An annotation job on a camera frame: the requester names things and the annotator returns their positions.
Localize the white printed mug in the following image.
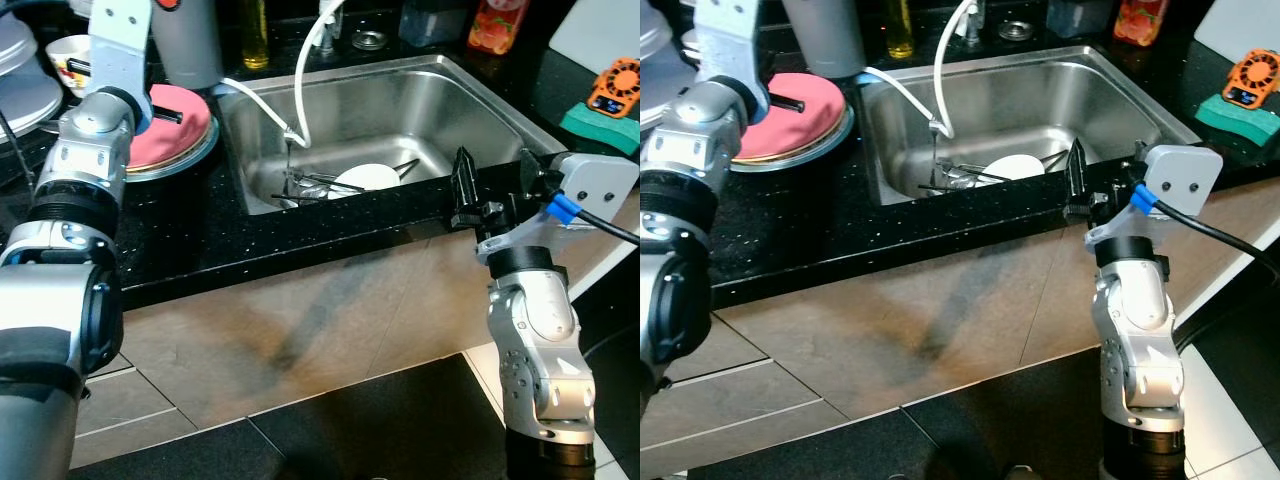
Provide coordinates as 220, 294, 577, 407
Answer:
44, 34, 97, 97

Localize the white dish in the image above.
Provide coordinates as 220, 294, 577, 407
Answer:
979, 153, 1047, 182
329, 162, 402, 194

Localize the red dish soap bottle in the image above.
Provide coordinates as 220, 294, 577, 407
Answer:
466, 0, 532, 57
1111, 0, 1174, 48

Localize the green sponge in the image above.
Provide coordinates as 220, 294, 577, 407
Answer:
557, 102, 641, 157
1194, 92, 1280, 150

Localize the yellow oil bottle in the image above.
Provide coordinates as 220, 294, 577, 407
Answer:
237, 0, 272, 72
879, 0, 916, 60

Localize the pink plate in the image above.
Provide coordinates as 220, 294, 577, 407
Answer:
734, 71, 848, 162
127, 83, 214, 172

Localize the metal faucet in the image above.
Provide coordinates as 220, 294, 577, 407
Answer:
959, 0, 987, 47
317, 0, 342, 57

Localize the grey water filter canister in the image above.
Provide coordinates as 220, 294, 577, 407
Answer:
779, 0, 868, 80
149, 0, 224, 90

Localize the white cutting board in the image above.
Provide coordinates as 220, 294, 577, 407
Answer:
547, 0, 641, 77
1191, 0, 1280, 62

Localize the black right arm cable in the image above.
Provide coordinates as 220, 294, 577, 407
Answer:
566, 203, 641, 248
1148, 198, 1280, 268

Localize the beige cabinet front panel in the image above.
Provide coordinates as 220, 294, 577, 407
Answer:
700, 180, 1280, 421
75, 205, 641, 433

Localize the stainless steel sink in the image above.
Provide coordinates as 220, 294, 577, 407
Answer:
214, 54, 567, 217
857, 44, 1202, 207

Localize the dark sponge holder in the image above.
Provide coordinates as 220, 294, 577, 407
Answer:
1044, 0, 1117, 40
397, 0, 472, 49

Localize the light blue plate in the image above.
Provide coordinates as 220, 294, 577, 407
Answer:
729, 104, 857, 174
124, 114, 222, 184

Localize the white flexible hose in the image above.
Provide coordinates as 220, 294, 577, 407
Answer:
217, 0, 347, 150
861, 0, 982, 140

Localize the metal utensils pile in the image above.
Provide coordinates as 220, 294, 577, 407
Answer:
917, 149, 1072, 194
271, 157, 422, 207

